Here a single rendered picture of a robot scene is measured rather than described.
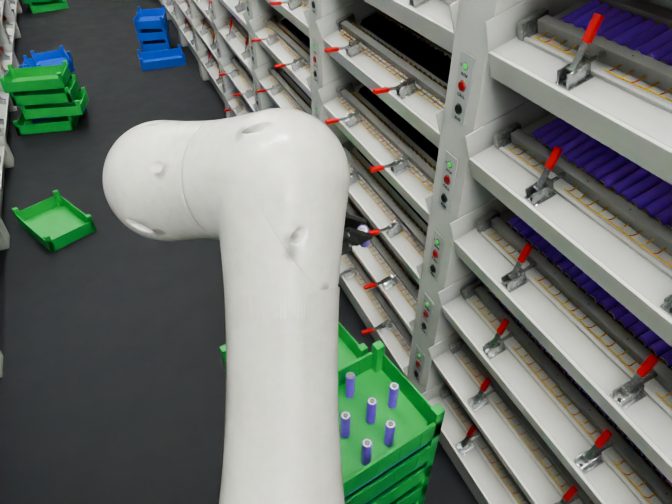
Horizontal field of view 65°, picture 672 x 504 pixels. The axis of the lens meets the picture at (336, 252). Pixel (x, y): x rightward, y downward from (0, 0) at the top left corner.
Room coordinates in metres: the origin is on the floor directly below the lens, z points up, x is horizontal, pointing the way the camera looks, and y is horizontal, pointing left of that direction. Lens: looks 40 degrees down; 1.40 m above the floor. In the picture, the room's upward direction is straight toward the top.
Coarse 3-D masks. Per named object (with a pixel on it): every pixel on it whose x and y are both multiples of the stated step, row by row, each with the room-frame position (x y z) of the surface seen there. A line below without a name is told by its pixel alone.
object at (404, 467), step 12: (432, 444) 0.54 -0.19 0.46; (408, 456) 0.55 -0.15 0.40; (420, 456) 0.53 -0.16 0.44; (432, 456) 0.55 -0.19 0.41; (396, 468) 0.50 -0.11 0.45; (408, 468) 0.51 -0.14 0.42; (372, 480) 0.50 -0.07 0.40; (384, 480) 0.48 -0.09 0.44; (396, 480) 0.50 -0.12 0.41; (360, 492) 0.45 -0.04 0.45; (372, 492) 0.47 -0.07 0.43
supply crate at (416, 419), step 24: (360, 360) 0.69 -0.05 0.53; (384, 360) 0.70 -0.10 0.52; (360, 384) 0.66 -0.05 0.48; (384, 384) 0.66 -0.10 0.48; (408, 384) 0.63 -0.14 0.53; (360, 408) 0.61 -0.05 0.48; (384, 408) 0.61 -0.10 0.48; (408, 408) 0.61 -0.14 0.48; (432, 408) 0.56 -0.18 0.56; (360, 432) 0.55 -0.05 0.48; (384, 432) 0.55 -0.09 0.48; (408, 432) 0.55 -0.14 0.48; (432, 432) 0.54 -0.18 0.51; (360, 456) 0.51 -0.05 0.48; (384, 456) 0.48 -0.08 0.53; (360, 480) 0.45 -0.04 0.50
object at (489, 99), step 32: (480, 0) 0.88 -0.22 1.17; (512, 0) 0.86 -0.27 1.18; (480, 32) 0.87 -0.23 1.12; (480, 64) 0.86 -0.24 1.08; (448, 96) 0.93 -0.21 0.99; (480, 96) 0.85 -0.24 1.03; (512, 96) 0.88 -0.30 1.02; (448, 128) 0.91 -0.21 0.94; (480, 192) 0.87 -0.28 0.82; (448, 224) 0.87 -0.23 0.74; (448, 256) 0.85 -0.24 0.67; (416, 320) 0.93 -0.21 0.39; (416, 384) 0.89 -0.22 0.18
